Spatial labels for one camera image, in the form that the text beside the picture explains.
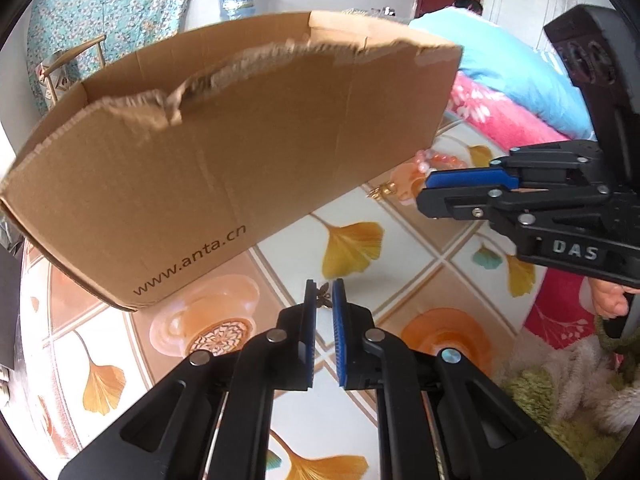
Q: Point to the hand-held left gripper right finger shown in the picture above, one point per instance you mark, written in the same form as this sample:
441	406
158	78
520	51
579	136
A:
340	330

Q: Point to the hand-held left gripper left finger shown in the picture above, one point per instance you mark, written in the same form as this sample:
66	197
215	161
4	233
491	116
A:
310	330

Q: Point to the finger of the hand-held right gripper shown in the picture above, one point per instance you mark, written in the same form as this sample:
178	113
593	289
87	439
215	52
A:
470	179
460	204

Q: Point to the small gold butterfly earring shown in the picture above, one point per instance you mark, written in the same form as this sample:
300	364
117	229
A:
324	300

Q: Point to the brown cardboard box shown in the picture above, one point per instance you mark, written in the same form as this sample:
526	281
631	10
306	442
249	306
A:
175	175

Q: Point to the person's right hand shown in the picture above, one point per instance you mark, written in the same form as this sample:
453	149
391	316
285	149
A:
610	300

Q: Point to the pink floral blanket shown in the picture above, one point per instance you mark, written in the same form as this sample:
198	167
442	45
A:
500	115

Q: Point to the orange floral tile tablecloth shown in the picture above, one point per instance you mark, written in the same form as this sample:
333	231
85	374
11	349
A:
400	260

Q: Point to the light blue blanket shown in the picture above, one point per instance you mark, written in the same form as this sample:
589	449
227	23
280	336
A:
500	60

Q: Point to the dark cabinet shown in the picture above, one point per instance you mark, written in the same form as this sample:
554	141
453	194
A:
7	310

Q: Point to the wooden chair with black seat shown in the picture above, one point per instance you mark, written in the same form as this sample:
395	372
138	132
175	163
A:
75	50

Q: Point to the teal floral hanging cloth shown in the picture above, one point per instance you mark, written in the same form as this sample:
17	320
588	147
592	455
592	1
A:
125	5

